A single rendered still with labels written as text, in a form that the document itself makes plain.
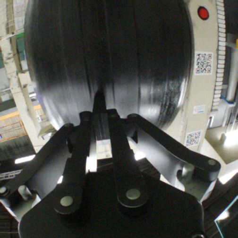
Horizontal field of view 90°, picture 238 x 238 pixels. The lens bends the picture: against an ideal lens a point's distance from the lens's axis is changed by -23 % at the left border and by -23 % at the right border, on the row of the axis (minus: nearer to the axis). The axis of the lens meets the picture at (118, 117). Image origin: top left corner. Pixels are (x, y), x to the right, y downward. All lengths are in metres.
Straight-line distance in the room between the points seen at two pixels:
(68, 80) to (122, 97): 0.08
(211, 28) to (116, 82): 0.39
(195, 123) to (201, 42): 0.28
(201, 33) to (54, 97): 0.42
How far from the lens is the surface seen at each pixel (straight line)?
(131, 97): 0.22
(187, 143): 0.62
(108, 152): 0.88
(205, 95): 0.55
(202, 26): 0.49
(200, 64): 0.50
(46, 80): 0.22
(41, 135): 1.04
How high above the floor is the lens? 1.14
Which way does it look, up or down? 30 degrees up
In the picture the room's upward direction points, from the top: 174 degrees clockwise
